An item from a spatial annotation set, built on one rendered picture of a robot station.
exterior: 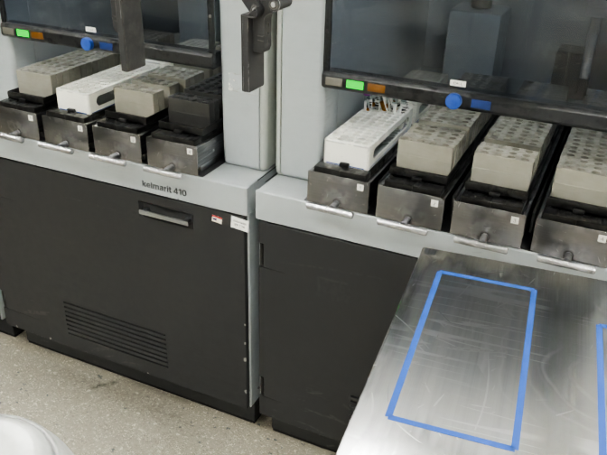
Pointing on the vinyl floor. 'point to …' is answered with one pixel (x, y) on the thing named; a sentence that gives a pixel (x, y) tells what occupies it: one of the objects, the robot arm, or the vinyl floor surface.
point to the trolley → (488, 364)
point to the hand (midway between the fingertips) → (191, 66)
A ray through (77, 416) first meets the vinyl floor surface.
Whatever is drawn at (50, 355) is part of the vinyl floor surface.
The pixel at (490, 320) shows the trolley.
